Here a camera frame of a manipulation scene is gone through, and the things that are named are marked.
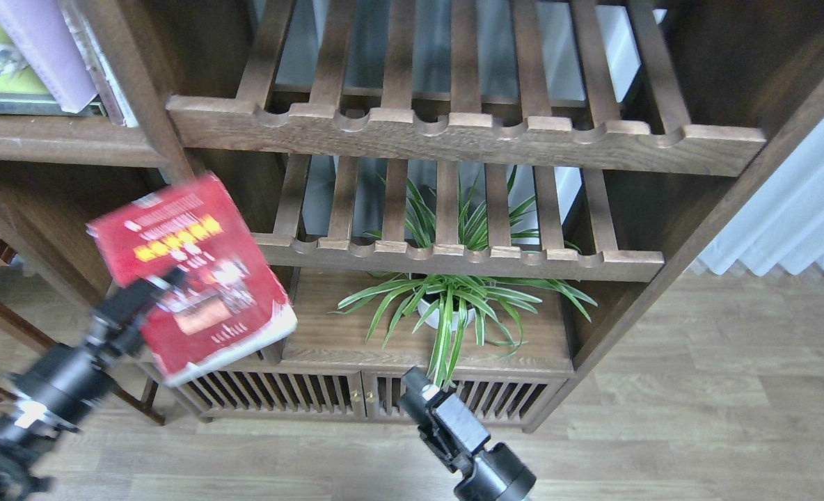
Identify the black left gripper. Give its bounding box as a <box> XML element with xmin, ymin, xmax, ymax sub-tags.
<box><xmin>9</xmin><ymin>269</ymin><xmax>187</xmax><ymax>432</ymax></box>

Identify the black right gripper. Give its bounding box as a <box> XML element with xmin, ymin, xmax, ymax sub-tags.
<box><xmin>400</xmin><ymin>367</ymin><xmax>537</xmax><ymax>500</ymax></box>

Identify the red paperback book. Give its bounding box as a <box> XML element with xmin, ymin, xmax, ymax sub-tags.
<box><xmin>87</xmin><ymin>173</ymin><xmax>297</xmax><ymax>387</ymax></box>

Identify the green and black book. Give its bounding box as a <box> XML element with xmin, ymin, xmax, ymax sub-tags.
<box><xmin>0</xmin><ymin>25</ymin><xmax>107</xmax><ymax>116</ymax></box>

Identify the pale purple white book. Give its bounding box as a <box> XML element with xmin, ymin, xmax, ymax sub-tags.
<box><xmin>0</xmin><ymin>1</ymin><xmax>97</xmax><ymax>112</ymax></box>

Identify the right slatted cabinet door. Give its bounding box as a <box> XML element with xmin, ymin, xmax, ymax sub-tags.
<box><xmin>362</xmin><ymin>373</ymin><xmax>564</xmax><ymax>427</ymax></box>

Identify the slatted cabinet door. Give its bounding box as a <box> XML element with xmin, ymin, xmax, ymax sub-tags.
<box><xmin>362</xmin><ymin>373</ymin><xmax>564</xmax><ymax>427</ymax></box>
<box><xmin>176</xmin><ymin>369</ymin><xmax>367</xmax><ymax>421</ymax></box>

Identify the white plant pot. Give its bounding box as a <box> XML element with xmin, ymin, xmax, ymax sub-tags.
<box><xmin>418</xmin><ymin>292</ymin><xmax>477</xmax><ymax>331</ymax></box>

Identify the green spider plant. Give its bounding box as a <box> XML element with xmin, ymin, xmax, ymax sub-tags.
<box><xmin>332</xmin><ymin>180</ymin><xmax>598</xmax><ymax>390</ymax></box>

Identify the left slatted cabinet door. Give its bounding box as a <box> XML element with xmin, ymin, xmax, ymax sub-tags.
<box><xmin>176</xmin><ymin>369</ymin><xmax>367</xmax><ymax>421</ymax></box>

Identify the white book spine upright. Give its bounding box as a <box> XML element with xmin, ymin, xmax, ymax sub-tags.
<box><xmin>58</xmin><ymin>1</ymin><xmax>138</xmax><ymax>127</ymax></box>

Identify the dark wooden bookshelf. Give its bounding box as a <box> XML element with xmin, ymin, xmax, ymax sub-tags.
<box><xmin>0</xmin><ymin>1</ymin><xmax>824</xmax><ymax>432</ymax></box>

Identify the white pleated curtain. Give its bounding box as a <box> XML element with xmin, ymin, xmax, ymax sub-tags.
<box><xmin>697</xmin><ymin>118</ymin><xmax>824</xmax><ymax>276</ymax></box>

